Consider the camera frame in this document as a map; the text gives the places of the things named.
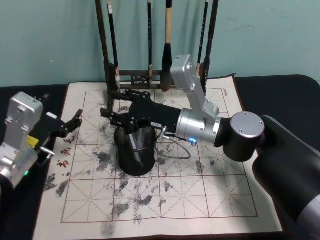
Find ink-stained gridded felt mat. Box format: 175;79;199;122
33;73;285;238

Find dark wooden brush rack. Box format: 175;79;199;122
95;0;220;116

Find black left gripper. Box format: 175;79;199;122
26;93;84;151

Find black cylindrical brush pot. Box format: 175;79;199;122
113;119;157;176

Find thin black calligraphy brush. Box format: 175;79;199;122
196;0;210;96
106;0;121;91
146;0;154;86

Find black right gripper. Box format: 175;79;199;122
99;88;183;138

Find large tan-handled calligraphy brush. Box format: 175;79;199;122
161;0;174;93

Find thin grey gripper cable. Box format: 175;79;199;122
154;125;192;161

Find black table cloth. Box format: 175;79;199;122
0;74;320;240

